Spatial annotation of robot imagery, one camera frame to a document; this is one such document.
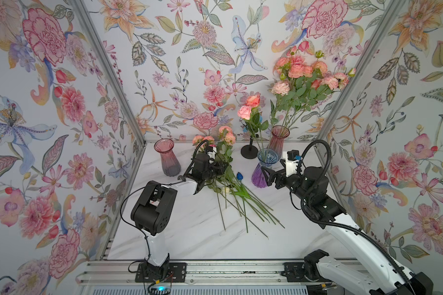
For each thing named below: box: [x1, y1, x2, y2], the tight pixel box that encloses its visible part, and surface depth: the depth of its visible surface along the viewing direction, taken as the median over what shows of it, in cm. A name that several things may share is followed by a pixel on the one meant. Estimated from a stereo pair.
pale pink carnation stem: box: [270, 80, 290, 128], surface depth 80 cm
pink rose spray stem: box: [217, 125, 236, 178], surface depth 100 cm
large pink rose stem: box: [237, 105, 269, 150], surface depth 75 cm
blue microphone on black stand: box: [240, 135, 259, 160], surface depth 116 cm
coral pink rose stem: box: [245, 94, 266, 152], surface depth 80 cm
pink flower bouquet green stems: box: [191, 126, 285, 238], surface depth 95 cm
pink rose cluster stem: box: [281, 74, 316, 128], surface depth 90 cm
